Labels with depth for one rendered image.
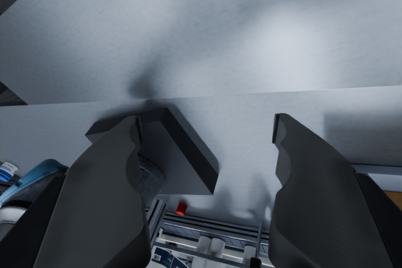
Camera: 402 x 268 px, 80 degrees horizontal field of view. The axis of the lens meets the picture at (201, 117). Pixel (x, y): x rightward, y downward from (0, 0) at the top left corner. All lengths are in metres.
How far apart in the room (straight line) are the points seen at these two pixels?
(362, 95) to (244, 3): 0.22
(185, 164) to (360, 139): 0.35
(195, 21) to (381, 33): 0.24
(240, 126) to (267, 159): 0.12
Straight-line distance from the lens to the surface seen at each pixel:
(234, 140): 0.54
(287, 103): 0.44
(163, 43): 0.43
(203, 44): 0.40
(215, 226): 0.97
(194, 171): 0.59
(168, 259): 1.29
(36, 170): 0.56
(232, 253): 1.02
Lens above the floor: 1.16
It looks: 40 degrees down
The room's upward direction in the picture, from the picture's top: 157 degrees counter-clockwise
